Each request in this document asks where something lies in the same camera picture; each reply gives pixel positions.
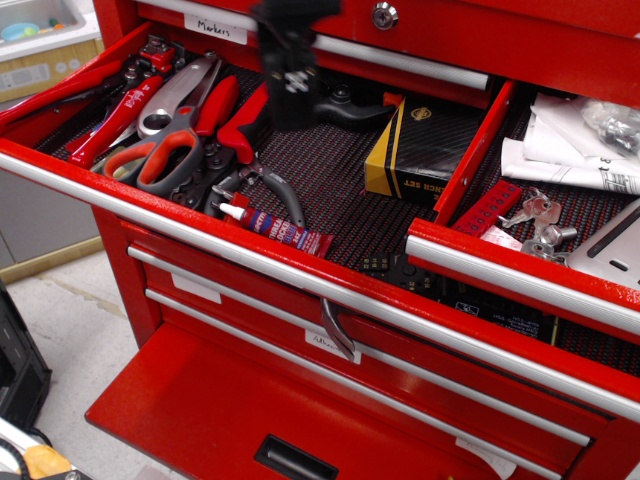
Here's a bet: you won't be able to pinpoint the black die set case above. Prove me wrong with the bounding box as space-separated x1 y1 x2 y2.
357 252 447 300

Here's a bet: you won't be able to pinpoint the cardboard box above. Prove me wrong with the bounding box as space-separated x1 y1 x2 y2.
1 39 104 102

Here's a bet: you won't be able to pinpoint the red threadlocker glue tube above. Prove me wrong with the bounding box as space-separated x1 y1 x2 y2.
219 203 334 258

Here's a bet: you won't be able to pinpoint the silver drawer lock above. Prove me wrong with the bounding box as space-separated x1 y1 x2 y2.
371 1 399 31

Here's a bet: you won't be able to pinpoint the silver metal plate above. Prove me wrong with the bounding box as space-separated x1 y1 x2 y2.
566 200 639 290

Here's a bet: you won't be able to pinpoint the red drill bit holder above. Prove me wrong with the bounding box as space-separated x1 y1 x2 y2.
451 180 523 238

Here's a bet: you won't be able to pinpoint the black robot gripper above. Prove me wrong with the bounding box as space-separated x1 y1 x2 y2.
250 0 341 131

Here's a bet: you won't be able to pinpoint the silver curved metal hook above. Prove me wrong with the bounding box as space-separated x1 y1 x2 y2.
320 298 355 362

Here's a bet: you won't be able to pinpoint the white folded paper sheets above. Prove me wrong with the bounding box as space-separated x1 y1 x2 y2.
501 93 639 195

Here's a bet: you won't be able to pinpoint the large open red drawer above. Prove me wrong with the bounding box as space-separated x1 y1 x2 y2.
1 20 639 437

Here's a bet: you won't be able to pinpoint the red metal tool chest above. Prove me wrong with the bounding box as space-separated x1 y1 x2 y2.
1 1 639 479

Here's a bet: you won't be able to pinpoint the small red plastic block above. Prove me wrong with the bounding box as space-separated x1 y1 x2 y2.
226 193 249 220

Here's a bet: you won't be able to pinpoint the red wire stripper tool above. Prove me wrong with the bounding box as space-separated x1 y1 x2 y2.
67 36 175 169

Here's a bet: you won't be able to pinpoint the black recessed drawer handle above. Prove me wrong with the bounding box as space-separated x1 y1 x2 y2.
254 434 339 480

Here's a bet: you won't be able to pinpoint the clear bag of hardware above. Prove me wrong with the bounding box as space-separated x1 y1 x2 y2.
580 99 639 158

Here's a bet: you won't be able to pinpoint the black yellow wrench set box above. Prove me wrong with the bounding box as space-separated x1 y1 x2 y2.
364 97 484 207

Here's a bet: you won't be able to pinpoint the silver keys bunch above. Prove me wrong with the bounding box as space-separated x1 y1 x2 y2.
500 188 578 265

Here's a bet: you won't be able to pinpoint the white adhesives label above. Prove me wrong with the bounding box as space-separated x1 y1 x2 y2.
304 330 362 365

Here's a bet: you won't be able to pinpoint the clear plastic storage bin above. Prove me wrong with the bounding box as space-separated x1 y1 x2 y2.
1 0 100 47

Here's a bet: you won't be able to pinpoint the grey handled small pliers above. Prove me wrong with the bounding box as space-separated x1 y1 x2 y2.
203 158 306 228

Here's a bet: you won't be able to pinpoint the red long handled cutter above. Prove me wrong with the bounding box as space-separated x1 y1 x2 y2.
1 61 121 130

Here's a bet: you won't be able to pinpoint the white markers label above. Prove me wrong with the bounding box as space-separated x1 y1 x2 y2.
184 14 248 45

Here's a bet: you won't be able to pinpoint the small open red drawer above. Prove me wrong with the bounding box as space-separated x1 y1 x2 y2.
406 81 639 343

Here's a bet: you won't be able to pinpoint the black pistol grip tool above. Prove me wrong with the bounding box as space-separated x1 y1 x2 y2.
313 84 395 131

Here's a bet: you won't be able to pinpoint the black equipment case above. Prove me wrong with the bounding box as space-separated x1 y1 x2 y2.
1 284 52 429

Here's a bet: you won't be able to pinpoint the red handled crimping pliers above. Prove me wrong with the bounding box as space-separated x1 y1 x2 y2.
169 75 268 216

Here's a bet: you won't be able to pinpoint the grey orange handled scissors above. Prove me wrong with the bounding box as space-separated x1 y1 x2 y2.
103 53 223 197

